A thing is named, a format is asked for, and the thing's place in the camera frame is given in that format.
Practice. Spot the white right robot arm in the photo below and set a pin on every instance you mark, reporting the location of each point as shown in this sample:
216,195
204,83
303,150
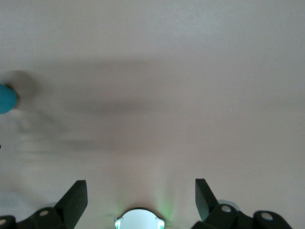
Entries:
139,220

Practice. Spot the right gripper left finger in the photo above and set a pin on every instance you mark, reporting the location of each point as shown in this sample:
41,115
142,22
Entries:
69,207

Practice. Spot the dark teal cup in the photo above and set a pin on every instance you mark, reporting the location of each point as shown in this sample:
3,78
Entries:
7,99

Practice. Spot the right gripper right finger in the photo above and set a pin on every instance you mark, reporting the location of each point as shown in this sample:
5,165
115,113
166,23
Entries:
209,207

